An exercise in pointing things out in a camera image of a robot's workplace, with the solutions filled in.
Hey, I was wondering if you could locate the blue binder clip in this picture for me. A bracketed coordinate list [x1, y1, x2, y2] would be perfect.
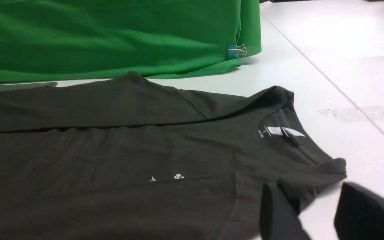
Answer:
[227, 44, 247, 60]

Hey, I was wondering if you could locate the clear tape patch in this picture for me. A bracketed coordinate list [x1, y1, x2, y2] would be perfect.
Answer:
[317, 105, 384, 124]

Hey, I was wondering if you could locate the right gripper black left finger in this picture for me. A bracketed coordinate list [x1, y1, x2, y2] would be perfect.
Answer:
[259, 183, 310, 240]

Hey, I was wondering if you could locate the green backdrop cloth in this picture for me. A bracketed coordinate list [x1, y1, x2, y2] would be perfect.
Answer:
[0, 0, 262, 83]

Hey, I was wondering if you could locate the gray long-sleeved shirt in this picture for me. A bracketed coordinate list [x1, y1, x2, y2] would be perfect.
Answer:
[0, 72, 347, 240]

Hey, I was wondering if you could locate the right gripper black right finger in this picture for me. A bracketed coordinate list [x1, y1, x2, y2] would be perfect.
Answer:
[334, 182, 384, 240]

